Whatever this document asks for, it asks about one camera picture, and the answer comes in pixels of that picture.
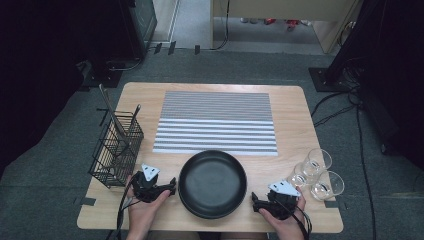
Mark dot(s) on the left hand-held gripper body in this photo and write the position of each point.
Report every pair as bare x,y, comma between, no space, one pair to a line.
145,190

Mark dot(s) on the person's right hand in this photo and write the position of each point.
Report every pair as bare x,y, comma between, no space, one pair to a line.
290,228

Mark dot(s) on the dark stand base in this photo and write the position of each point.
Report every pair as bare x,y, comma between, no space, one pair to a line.
100,78

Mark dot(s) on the black curtain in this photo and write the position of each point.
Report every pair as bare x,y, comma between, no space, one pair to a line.
40,66
400,83

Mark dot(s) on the black tape strip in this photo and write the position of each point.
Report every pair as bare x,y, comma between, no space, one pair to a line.
172,48
197,49
157,48

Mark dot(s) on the small white object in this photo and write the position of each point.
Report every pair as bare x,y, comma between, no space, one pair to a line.
248,20

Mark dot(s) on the black tape patch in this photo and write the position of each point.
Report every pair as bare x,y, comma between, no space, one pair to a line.
88,201
332,204

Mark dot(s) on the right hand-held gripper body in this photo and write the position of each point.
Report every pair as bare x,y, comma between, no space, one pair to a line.
283,206

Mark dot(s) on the clear glass cup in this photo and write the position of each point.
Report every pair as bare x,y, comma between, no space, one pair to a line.
321,158
333,185
301,175

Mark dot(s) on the black metal stand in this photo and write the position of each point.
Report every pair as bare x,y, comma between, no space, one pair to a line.
328,80

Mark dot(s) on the small red object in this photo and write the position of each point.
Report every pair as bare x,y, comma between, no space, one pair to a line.
270,21
292,24

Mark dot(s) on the light wooden desk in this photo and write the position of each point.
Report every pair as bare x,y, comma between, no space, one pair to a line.
283,8

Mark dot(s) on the person's left hand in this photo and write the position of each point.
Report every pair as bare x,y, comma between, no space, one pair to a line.
141,216

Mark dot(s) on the striped placemat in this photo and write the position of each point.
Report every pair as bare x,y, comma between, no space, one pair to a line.
216,113

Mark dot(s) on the dark glass-front cabinet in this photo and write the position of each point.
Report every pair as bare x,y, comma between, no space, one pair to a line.
146,20

